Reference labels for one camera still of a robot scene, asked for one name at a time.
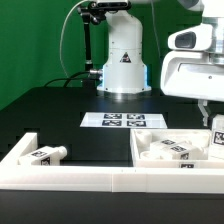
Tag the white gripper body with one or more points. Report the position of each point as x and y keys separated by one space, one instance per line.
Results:
x=194 y=68

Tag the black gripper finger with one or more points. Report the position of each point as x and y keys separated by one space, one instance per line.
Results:
x=205 y=111

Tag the white square tabletop panel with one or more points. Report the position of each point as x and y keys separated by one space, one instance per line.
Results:
x=140 y=140

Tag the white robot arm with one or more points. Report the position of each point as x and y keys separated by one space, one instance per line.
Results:
x=124 y=72

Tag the white sheet with fiducial tags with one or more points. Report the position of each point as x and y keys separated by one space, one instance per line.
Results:
x=123 y=120

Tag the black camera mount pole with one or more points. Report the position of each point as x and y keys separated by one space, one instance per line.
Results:
x=90 y=14

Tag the white U-shaped fence wall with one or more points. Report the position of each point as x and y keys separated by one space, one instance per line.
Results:
x=206 y=177

